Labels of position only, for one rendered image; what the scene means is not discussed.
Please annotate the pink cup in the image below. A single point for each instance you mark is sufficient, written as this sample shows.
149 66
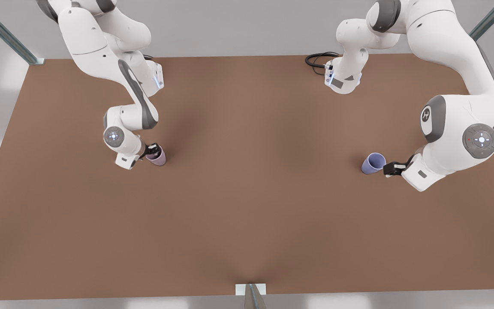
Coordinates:
157 157

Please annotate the purple cup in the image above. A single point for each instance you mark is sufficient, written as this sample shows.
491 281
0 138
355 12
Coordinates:
373 163

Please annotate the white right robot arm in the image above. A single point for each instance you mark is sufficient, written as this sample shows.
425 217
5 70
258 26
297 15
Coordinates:
97 47

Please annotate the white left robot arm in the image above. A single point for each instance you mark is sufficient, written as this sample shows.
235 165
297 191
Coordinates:
448 47

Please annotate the silver frame post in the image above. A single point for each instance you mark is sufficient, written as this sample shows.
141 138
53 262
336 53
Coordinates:
4 33
253 296
492 18

